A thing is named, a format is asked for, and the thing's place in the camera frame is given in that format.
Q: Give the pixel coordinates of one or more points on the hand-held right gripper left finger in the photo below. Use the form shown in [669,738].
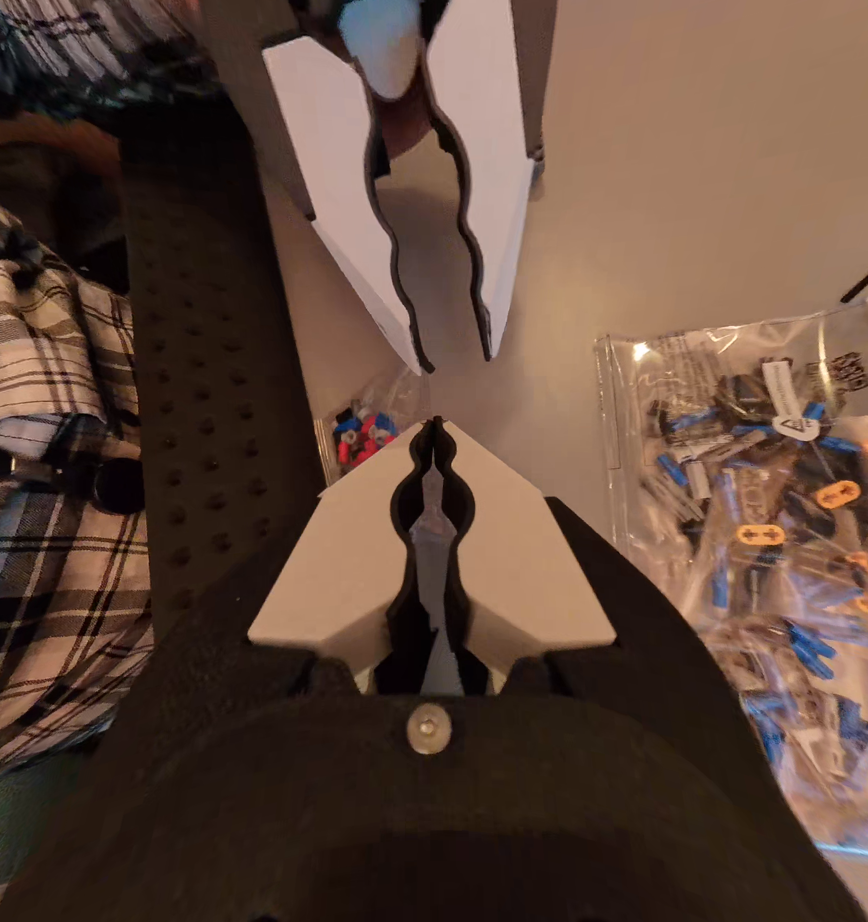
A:
[326,576]

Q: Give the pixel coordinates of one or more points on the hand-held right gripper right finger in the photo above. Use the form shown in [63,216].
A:
[542,576]

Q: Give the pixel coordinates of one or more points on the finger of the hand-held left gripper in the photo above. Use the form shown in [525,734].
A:
[491,108]
[319,144]

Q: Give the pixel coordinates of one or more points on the clear bag of small pins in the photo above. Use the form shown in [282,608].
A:
[362,439]

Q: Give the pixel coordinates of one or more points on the grey desk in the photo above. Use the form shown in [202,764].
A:
[657,144]

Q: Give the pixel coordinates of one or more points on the black dotted mat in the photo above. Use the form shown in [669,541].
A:
[203,360]

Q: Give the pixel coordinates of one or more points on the clear bag of toy pieces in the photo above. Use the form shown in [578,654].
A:
[765,468]

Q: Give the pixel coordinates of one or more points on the person's plaid clothing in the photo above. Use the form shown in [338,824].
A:
[45,576]

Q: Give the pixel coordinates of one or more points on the black toy axle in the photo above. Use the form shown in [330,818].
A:
[864,282]

